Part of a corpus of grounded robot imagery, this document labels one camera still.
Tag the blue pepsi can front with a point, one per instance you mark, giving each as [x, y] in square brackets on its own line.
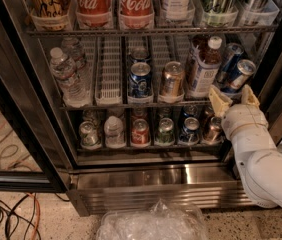
[139, 80]

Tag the left glass fridge door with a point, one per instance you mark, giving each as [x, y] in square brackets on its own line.
[33, 150]

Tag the blue can bottom shelf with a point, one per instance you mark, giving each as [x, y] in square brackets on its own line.
[189, 133]

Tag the left coca cola can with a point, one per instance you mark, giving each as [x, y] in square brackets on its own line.
[93, 13]

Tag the clear plastic bag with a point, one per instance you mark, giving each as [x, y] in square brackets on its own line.
[162, 221]

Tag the dark can behind pepsi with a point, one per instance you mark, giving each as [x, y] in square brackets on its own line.
[139, 54]

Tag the front clear water bottle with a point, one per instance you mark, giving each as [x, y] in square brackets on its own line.
[64, 69]

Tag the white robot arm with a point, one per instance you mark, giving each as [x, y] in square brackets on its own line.
[257, 158]

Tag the copper can bottom shelf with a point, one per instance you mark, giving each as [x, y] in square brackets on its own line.
[212, 133]

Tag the clear water bottle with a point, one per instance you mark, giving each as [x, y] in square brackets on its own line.
[64, 69]
[73, 47]

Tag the iced tea bottle white cap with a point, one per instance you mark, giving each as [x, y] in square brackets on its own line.
[203, 63]

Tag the green can bottom shelf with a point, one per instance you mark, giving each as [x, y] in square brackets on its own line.
[165, 132]

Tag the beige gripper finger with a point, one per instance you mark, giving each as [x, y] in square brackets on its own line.
[248, 97]
[219, 101]

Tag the red bull can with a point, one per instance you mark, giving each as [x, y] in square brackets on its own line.
[243, 70]
[231, 55]

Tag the small water bottle bottom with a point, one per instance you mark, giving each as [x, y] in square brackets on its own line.
[114, 132]

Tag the silver green can bottom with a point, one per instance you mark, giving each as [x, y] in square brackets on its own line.
[88, 134]

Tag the rear clear water bottle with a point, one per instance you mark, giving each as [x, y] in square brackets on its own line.
[73, 47]

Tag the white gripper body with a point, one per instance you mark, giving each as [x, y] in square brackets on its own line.
[243, 119]

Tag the right coca cola can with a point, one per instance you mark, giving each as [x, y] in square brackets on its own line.
[135, 14]

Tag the red coke can bottom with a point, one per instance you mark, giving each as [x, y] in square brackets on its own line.
[140, 132]

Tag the coca cola can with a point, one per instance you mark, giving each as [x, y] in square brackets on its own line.
[93, 13]
[135, 14]

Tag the stainless steel fridge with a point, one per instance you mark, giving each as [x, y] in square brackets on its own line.
[136, 176]

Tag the gold can middle shelf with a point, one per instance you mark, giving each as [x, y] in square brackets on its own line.
[171, 80]

